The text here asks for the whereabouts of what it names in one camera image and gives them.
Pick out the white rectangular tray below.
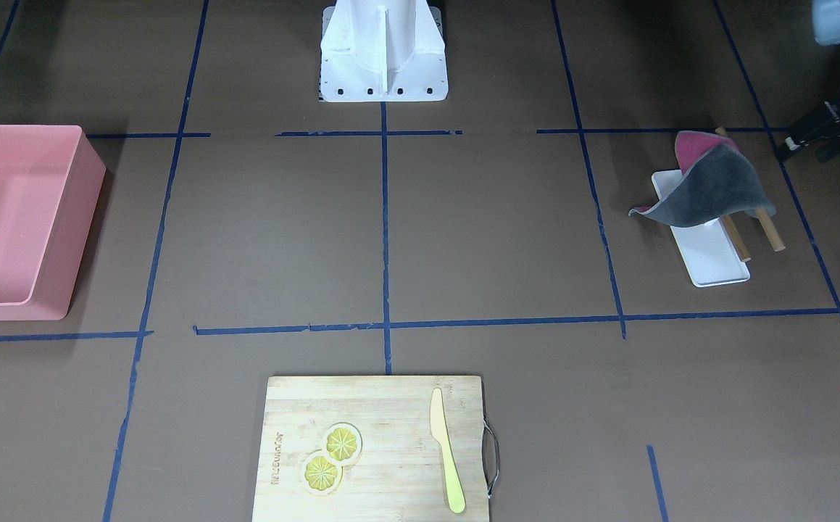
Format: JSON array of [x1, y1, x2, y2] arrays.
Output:
[[652, 170, 751, 288]]

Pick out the yellow plastic knife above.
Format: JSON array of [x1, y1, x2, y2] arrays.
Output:
[[429, 389, 466, 513]]

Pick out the rear lemon slice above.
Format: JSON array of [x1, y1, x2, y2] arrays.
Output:
[[321, 422, 363, 467]]

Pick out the grey and pink cloth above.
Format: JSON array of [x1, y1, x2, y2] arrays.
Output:
[[628, 130, 776, 228]]

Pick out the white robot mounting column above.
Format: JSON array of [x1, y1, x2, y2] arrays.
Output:
[[318, 1, 449, 103]]

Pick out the lemon slice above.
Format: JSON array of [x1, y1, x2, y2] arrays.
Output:
[[300, 452, 344, 496], [321, 422, 363, 467]]

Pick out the pink plastic bin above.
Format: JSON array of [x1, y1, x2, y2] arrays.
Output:
[[0, 125, 107, 321]]

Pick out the bamboo cutting board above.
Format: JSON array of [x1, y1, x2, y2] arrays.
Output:
[[251, 376, 496, 521]]

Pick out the front lemon slice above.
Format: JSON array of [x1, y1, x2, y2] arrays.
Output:
[[300, 452, 344, 496]]

